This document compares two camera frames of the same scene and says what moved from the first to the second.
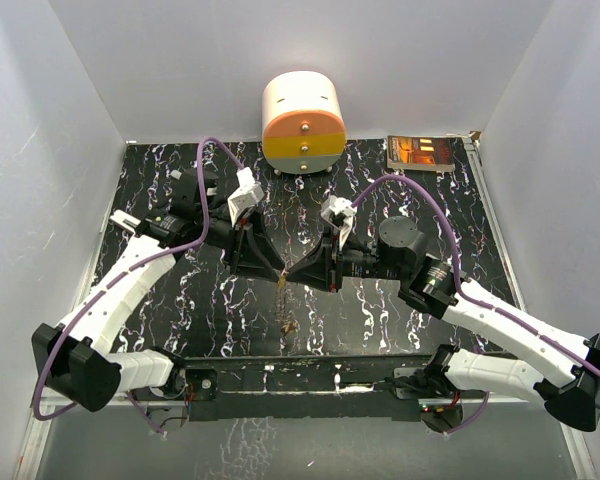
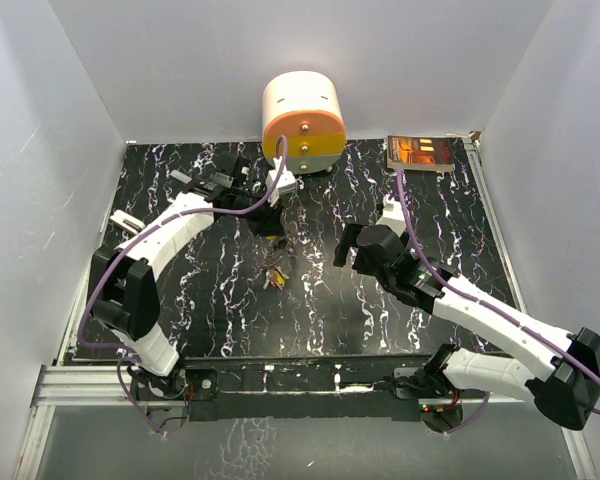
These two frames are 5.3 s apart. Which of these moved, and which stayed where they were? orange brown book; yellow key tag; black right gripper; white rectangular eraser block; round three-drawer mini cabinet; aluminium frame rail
Moved: black right gripper; yellow key tag
Stayed: white rectangular eraser block; orange brown book; aluminium frame rail; round three-drawer mini cabinet
